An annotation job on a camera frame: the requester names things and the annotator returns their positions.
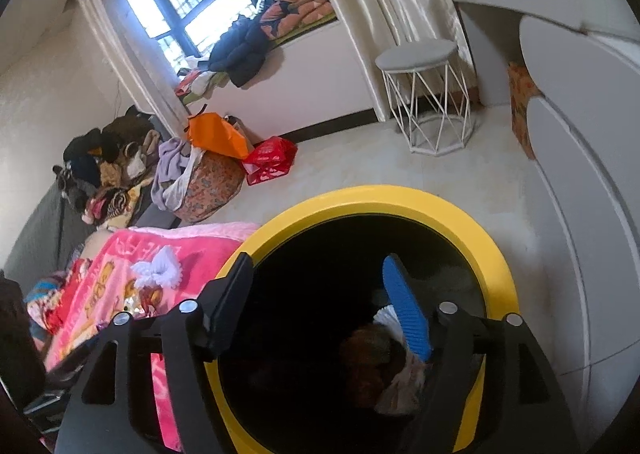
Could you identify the white wire frame stool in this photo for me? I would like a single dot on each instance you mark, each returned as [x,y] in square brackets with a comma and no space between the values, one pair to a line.
[428,96]

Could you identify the white yarn bundle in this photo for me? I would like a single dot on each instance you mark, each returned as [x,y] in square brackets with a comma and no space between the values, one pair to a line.
[163,271]

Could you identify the white plastic bag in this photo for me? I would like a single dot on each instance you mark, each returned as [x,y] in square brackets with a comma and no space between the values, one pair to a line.
[402,395]

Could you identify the orange cardboard box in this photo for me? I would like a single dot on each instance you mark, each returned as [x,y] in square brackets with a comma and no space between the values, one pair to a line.
[522,89]

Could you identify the left cream curtain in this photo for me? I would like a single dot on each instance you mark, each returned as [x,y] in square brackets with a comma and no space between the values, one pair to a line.
[137,60]

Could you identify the black jacket on sill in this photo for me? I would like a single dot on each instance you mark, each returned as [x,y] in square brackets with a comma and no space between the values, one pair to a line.
[240,52]

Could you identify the white round chair back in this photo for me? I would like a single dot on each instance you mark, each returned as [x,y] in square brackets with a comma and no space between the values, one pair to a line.
[583,125]

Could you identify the pile of clothes on bed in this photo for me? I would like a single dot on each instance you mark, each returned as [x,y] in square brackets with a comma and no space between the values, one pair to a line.
[106,171]

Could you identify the grey headboard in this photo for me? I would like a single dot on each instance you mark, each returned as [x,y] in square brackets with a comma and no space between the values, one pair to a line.
[47,241]

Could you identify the orange cloth bag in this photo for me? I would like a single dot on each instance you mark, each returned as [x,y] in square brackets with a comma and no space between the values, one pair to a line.
[212,133]

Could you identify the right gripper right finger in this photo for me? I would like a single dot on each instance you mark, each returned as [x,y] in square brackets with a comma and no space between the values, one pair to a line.
[522,407]

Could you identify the pink teddy bear blanket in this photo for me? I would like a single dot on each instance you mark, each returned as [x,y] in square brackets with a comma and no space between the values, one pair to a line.
[205,252]

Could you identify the lavender garment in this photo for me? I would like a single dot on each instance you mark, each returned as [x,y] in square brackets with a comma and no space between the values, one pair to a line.
[173,157]

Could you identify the orange black patterned quilt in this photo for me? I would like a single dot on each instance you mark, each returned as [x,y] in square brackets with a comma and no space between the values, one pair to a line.
[285,19]

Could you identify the red shopping bag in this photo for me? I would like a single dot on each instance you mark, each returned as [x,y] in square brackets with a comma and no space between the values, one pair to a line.
[271,159]

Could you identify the floral laundry basket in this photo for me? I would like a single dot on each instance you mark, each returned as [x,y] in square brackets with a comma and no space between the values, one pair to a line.
[213,183]

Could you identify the yellow rimmed black trash bin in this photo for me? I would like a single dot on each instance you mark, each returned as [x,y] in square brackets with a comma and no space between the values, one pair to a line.
[284,385]

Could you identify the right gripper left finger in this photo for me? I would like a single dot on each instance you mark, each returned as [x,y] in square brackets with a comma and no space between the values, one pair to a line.
[112,407]

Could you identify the red garment on bed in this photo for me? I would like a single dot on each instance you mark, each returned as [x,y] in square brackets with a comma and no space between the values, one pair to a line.
[59,300]

